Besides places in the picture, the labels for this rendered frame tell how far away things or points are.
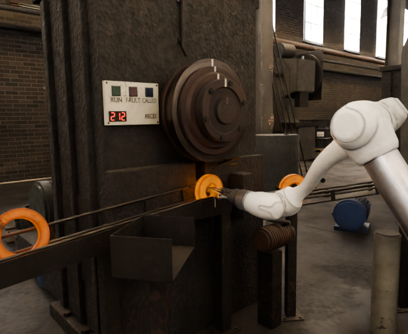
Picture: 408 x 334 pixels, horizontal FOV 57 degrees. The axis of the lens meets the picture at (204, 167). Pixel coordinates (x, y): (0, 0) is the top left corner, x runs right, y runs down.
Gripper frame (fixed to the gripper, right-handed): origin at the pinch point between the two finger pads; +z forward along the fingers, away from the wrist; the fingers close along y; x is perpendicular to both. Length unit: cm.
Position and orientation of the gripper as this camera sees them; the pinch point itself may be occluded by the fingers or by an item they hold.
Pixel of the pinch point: (209, 189)
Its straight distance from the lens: 180.0
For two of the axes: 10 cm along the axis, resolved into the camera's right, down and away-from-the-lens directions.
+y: 7.5, -1.0, 6.5
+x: 0.4, -9.8, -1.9
